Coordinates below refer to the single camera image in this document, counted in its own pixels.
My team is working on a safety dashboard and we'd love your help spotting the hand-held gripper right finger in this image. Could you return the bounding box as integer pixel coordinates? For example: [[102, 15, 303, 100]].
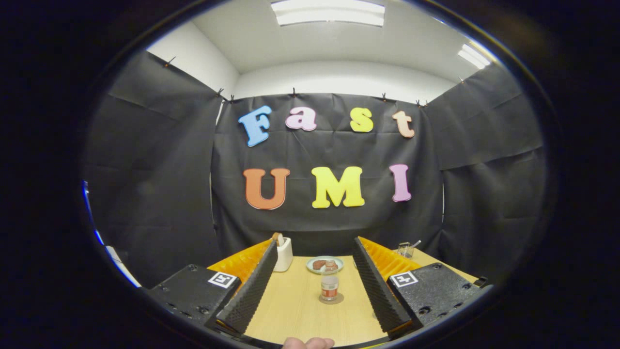
[[352, 236, 487, 338]]

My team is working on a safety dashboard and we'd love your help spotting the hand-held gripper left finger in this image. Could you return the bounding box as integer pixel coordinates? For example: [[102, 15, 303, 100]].
[[145, 238, 279, 336]]

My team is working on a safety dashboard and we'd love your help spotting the clear plastic juice bottle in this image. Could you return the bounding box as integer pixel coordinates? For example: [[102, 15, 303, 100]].
[[321, 260, 340, 302]]

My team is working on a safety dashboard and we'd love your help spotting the white toaster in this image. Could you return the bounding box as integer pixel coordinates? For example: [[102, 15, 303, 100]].
[[273, 237, 294, 272]]

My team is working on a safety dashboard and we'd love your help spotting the wooden table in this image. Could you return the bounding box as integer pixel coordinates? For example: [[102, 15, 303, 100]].
[[245, 247, 480, 348]]

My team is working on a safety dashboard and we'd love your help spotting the pale green plate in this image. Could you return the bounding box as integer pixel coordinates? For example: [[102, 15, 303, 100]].
[[306, 255, 344, 275]]

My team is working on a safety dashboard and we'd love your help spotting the black backdrop cloth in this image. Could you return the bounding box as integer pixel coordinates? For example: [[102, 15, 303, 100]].
[[82, 51, 548, 290]]

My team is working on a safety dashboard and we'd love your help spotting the small ceiling light panel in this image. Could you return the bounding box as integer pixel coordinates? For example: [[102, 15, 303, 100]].
[[458, 44, 491, 69]]

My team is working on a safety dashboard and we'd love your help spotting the large ceiling light panel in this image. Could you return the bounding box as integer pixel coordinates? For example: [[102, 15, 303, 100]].
[[270, 0, 386, 27]]

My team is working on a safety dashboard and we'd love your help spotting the small wire basket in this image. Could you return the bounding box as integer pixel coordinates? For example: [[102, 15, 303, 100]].
[[397, 240, 422, 258]]

